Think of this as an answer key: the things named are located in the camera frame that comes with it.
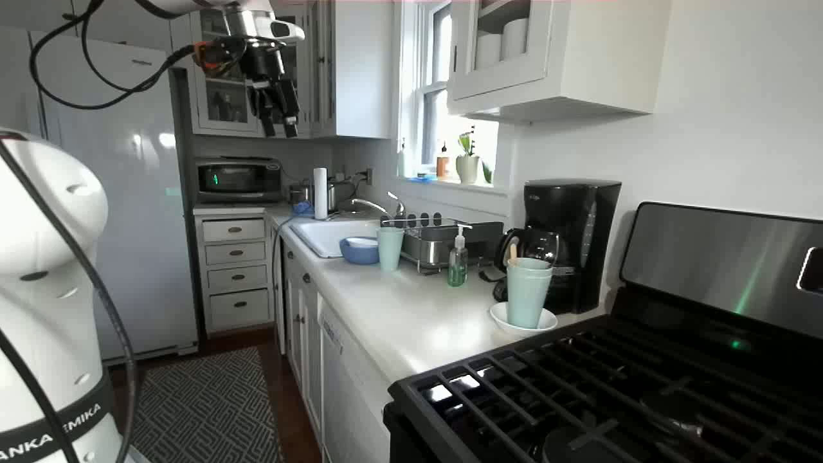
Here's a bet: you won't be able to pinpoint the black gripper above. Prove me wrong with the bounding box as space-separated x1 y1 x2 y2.
242 37 303 138

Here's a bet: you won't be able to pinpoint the clear green pump soap bottle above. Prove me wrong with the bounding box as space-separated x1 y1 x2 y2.
444 222 473 290

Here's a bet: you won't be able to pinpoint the amber soap bottle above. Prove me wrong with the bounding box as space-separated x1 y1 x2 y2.
434 138 453 182

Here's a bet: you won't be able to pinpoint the black microwave oven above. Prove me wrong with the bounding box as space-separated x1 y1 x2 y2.
192 154 285 206

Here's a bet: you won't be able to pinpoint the stainless steel pot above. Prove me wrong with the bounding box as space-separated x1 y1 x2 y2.
285 179 316 208

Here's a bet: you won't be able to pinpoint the white glass door cabinet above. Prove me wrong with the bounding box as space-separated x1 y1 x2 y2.
176 0 396 141

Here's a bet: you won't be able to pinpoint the white paper towel roll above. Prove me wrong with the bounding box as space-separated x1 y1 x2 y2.
311 164 331 223

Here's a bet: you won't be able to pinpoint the chrome faucet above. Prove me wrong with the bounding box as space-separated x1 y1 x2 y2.
348 188 410 222

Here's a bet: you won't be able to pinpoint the white kitchen sink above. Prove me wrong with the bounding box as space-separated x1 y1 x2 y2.
285 215 384 262

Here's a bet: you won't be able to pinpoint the blue bowl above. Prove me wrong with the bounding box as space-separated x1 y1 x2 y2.
336 233 384 267

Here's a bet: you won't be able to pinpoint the white drawer unit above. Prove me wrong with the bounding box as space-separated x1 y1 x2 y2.
192 206 279 339

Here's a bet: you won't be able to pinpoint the teal plastic cup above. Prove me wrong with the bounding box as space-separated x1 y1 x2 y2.
505 255 555 332
375 223 406 276

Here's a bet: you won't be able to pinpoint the white refrigerator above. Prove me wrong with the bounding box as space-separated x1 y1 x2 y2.
34 34 200 363

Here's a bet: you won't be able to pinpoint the white pot with plant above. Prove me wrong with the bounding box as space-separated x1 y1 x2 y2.
453 125 496 188

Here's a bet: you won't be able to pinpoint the grey metal dish rack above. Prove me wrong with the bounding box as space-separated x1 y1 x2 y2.
379 210 510 277

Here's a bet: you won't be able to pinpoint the white stacked dishes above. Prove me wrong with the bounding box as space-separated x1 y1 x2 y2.
500 15 529 62
473 30 505 73

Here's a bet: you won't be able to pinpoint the white base cabinet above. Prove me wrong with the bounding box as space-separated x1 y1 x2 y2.
281 238 327 453

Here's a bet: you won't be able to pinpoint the white dishwasher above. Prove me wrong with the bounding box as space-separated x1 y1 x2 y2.
316 292 396 463

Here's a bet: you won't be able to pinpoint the grey patterned rug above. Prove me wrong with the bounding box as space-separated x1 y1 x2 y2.
125 345 285 463

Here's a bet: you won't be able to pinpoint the black coffee maker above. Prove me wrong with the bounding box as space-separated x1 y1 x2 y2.
491 177 624 317

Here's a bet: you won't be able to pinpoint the white saucer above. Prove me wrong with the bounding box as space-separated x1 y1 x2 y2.
487 301 560 337

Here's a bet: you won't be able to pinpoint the black gas stove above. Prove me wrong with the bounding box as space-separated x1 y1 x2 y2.
381 201 823 463

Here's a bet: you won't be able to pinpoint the black orange wire bundle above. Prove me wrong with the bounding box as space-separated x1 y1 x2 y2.
190 37 253 85

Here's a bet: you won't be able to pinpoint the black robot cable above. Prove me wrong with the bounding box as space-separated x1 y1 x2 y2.
0 136 140 463
28 0 200 114

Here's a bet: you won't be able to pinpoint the white wall cabinet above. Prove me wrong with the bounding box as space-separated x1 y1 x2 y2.
444 0 677 124

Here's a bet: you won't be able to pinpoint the grey hanging cable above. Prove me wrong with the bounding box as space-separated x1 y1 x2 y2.
0 330 75 463

